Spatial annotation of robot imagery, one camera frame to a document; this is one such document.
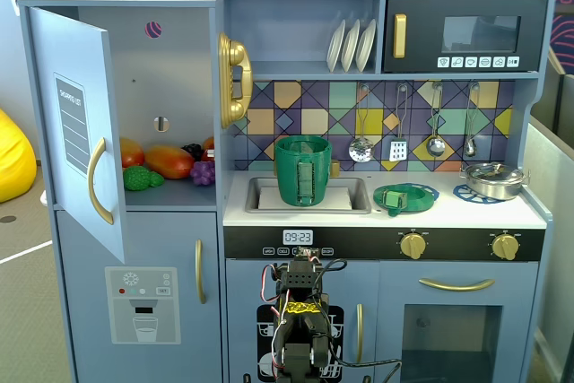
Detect gold dishwasher door handle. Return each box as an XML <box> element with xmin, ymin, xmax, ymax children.
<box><xmin>355</xmin><ymin>303</ymin><xmax>364</xmax><ymax>364</ymax></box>

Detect red white servo cable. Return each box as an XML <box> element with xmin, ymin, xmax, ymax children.
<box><xmin>261</xmin><ymin>263</ymin><xmax>288</xmax><ymax>318</ymax></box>

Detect ice dispenser sticker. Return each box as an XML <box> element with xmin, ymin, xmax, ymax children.
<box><xmin>104</xmin><ymin>265</ymin><xmax>182</xmax><ymax>345</ymax></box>

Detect black power cable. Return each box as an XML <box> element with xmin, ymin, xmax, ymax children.
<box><xmin>329</xmin><ymin>346</ymin><xmax>403</xmax><ymax>383</ymax></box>

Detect steel slotted skimmer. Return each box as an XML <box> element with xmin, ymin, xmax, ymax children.
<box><xmin>348</xmin><ymin>83</ymin><xmax>375</xmax><ymax>163</ymax></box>

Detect gold fridge door handle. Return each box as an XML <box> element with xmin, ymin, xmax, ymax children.
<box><xmin>87</xmin><ymin>137</ymin><xmax>116</xmax><ymax>225</ymax></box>

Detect green plastic lid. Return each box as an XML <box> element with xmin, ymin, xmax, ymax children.
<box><xmin>372</xmin><ymin>182</ymin><xmax>439</xmax><ymax>218</ymax></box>

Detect steel ladle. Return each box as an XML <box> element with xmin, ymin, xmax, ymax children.
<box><xmin>425</xmin><ymin>82</ymin><xmax>447</xmax><ymax>158</ymax></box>

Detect green plastic container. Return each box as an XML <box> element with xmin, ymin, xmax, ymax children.
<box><xmin>274</xmin><ymin>135</ymin><xmax>334</xmax><ymax>208</ymax></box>

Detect orange toy mango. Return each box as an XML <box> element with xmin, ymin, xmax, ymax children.
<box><xmin>143</xmin><ymin>144</ymin><xmax>196</xmax><ymax>180</ymax></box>

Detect gold toy telephone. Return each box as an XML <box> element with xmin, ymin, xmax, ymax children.
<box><xmin>218</xmin><ymin>31</ymin><xmax>254</xmax><ymax>129</ymax></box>

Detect black toy microwave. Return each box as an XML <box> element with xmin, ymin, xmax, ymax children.
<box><xmin>381</xmin><ymin>0</ymin><xmax>549</xmax><ymax>74</ymax></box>

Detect gold stove knob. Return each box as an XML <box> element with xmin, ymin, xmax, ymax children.
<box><xmin>399</xmin><ymin>232</ymin><xmax>427</xmax><ymax>261</ymax></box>
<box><xmin>491</xmin><ymin>233</ymin><xmax>521</xmax><ymax>261</ymax></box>

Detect steel slotted spatula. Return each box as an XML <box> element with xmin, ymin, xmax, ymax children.
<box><xmin>388</xmin><ymin>83</ymin><xmax>409</xmax><ymax>162</ymax></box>

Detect grey partition panel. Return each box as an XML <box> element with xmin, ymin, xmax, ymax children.
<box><xmin>524</xmin><ymin>55</ymin><xmax>574</xmax><ymax>383</ymax></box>

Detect blue fridge door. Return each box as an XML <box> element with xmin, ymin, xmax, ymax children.
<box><xmin>27</xmin><ymin>6</ymin><xmax>127</xmax><ymax>264</ymax></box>

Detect orange red toy peach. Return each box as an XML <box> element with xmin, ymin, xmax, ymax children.
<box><xmin>118</xmin><ymin>137</ymin><xmax>145</xmax><ymax>169</ymax></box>

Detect purple toy grapes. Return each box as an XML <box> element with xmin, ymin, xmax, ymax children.
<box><xmin>190</xmin><ymin>161</ymin><xmax>215</xmax><ymax>186</ymax></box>

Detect gold microwave handle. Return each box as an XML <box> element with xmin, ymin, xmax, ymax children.
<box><xmin>393</xmin><ymin>13</ymin><xmax>408</xmax><ymax>59</ymax></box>

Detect grey shopping list sticker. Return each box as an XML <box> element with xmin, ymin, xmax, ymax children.
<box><xmin>53</xmin><ymin>72</ymin><xmax>91</xmax><ymax>176</ymax></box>

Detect digital clock display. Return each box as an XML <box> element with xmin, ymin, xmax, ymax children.
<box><xmin>282</xmin><ymin>229</ymin><xmax>314</xmax><ymax>246</ymax></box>

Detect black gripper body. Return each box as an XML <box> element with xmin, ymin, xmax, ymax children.
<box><xmin>291</xmin><ymin>247</ymin><xmax>322</xmax><ymax>263</ymax></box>

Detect steel pot with lid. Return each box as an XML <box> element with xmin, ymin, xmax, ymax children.
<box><xmin>459</xmin><ymin>161</ymin><xmax>531</xmax><ymax>201</ymax></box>

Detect steel spoon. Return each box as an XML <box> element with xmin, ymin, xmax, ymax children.
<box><xmin>463</xmin><ymin>81</ymin><xmax>480</xmax><ymax>159</ymax></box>

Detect blue toy kitchen unit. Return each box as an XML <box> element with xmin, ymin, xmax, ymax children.
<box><xmin>17</xmin><ymin>0</ymin><xmax>557</xmax><ymax>383</ymax></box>

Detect gold oven handle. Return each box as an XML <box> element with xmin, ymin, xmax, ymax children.
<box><xmin>419</xmin><ymin>277</ymin><xmax>496</xmax><ymax>292</ymax></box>

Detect yellow beanbag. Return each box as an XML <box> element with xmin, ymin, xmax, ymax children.
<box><xmin>0</xmin><ymin>108</ymin><xmax>38</xmax><ymax>204</ymax></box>

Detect grey toy sink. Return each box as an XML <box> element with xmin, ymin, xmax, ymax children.
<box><xmin>245</xmin><ymin>176</ymin><xmax>372</xmax><ymax>215</ymax></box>

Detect gold freezer door handle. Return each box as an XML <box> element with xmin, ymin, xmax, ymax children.
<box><xmin>194</xmin><ymin>239</ymin><xmax>207</xmax><ymax>305</ymax></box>

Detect white toy plate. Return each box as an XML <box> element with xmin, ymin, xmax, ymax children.
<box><xmin>326</xmin><ymin>19</ymin><xmax>347</xmax><ymax>74</ymax></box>
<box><xmin>340</xmin><ymin>19</ymin><xmax>361</xmax><ymax>74</ymax></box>
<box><xmin>355</xmin><ymin>18</ymin><xmax>378</xmax><ymax>73</ymax></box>

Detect green toy lettuce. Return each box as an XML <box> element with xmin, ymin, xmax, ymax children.
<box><xmin>123</xmin><ymin>165</ymin><xmax>166</xmax><ymax>191</ymax></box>

